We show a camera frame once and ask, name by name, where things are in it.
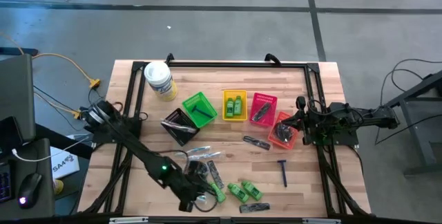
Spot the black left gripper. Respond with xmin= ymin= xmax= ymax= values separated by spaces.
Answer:
xmin=172 ymin=163 xmax=210 ymax=213

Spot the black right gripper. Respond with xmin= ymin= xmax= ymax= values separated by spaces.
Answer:
xmin=281 ymin=95 xmax=317 ymax=145

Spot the round black hairbrush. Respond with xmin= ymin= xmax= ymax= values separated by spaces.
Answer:
xmin=188 ymin=160 xmax=211 ymax=180
xmin=274 ymin=122 xmax=294 ymax=144

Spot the blue disposable razor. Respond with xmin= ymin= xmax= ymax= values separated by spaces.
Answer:
xmin=276 ymin=159 xmax=289 ymax=188
xmin=191 ymin=104 xmax=215 ymax=120

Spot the orange plastic basket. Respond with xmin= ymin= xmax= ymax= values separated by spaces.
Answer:
xmin=267 ymin=111 xmax=299 ymax=151

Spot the red plastic basket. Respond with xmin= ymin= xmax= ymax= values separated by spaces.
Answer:
xmin=249 ymin=92 xmax=278 ymax=128

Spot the yellow plastic basket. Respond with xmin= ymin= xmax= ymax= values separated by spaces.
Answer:
xmin=222 ymin=89 xmax=249 ymax=122

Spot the black plastic basket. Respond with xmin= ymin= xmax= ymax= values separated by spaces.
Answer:
xmin=160 ymin=107 xmax=201 ymax=147

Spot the green plastic basket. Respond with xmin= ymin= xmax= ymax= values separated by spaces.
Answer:
xmin=182 ymin=91 xmax=219 ymax=129

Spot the Lysol wipes canister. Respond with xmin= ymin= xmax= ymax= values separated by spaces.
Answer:
xmin=144 ymin=60 xmax=178 ymax=102

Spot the black side table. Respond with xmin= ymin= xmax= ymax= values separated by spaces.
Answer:
xmin=381 ymin=70 xmax=442 ymax=176

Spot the white printed paper sheet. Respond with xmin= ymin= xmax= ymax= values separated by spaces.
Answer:
xmin=50 ymin=146 xmax=81 ymax=180

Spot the yellow round object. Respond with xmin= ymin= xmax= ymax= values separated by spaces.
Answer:
xmin=53 ymin=178 xmax=66 ymax=196

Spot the dark side desk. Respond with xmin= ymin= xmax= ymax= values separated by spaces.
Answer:
xmin=0 ymin=137 xmax=56 ymax=221

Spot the black computer mouse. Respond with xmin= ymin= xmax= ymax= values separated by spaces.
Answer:
xmin=17 ymin=172 xmax=44 ymax=209

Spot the black keyboard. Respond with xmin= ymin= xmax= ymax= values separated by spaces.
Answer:
xmin=0 ymin=161 xmax=15 ymax=204

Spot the black monitor base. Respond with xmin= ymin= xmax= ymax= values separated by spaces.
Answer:
xmin=0 ymin=115 xmax=27 ymax=158

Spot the grey computer monitor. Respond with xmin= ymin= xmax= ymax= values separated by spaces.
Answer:
xmin=0 ymin=53 xmax=37 ymax=142

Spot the black floor bar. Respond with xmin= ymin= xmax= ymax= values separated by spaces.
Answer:
xmin=0 ymin=46 xmax=39 ymax=57

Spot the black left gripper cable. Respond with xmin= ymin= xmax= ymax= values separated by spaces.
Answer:
xmin=192 ymin=195 xmax=218 ymax=214

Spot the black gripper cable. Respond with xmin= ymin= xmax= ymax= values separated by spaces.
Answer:
xmin=192 ymin=195 xmax=218 ymax=214
xmin=307 ymin=98 xmax=329 ymax=115

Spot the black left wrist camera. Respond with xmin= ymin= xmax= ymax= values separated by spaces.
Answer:
xmin=165 ymin=174 xmax=186 ymax=196

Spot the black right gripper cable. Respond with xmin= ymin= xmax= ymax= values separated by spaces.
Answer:
xmin=307 ymin=98 xmax=329 ymax=115

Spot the silver table bracket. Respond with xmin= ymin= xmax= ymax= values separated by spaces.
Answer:
xmin=302 ymin=218 xmax=342 ymax=224
xmin=108 ymin=216 xmax=149 ymax=224

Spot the black aluminium table frame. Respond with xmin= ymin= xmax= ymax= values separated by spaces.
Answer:
xmin=78 ymin=59 xmax=372 ymax=218

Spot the black floor cable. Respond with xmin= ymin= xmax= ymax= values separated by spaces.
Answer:
xmin=374 ymin=57 xmax=442 ymax=145

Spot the orange cable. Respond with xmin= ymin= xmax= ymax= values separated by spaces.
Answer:
xmin=33 ymin=91 xmax=83 ymax=120
xmin=0 ymin=32 xmax=102 ymax=89

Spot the white cable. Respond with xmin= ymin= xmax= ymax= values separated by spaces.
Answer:
xmin=12 ymin=136 xmax=90 ymax=162

